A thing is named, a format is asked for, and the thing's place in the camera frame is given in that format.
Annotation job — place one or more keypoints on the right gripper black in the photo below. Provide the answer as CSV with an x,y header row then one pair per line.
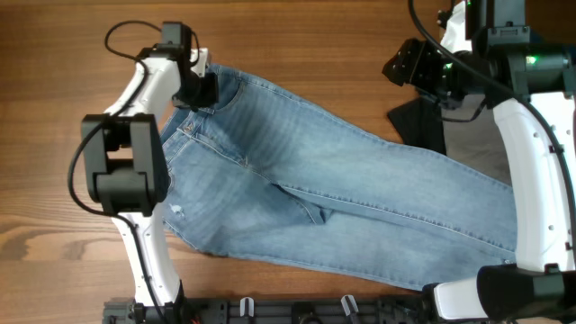
x,y
414,58

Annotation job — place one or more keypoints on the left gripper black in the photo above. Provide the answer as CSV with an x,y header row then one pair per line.
x,y
211,94

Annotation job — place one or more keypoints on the light blue denim jeans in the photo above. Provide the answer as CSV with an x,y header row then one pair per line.
x,y
266,175

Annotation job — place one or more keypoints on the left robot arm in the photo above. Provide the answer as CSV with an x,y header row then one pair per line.
x,y
125,166

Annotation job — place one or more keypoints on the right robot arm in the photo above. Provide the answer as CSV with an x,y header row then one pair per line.
x,y
488,50

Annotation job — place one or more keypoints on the black garment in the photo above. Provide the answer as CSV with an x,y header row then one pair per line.
x,y
418,125

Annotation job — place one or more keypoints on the grey shorts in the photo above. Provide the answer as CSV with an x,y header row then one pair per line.
x,y
477,144

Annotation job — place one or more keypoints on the left white rail clip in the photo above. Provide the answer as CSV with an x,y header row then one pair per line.
x,y
247,308

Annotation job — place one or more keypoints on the white rail clip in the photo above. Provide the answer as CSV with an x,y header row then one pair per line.
x,y
247,308
350,309

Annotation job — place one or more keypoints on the right white rail clip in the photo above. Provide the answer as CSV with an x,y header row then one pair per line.
x,y
350,309

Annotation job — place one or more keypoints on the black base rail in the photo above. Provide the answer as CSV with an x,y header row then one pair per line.
x,y
401,309

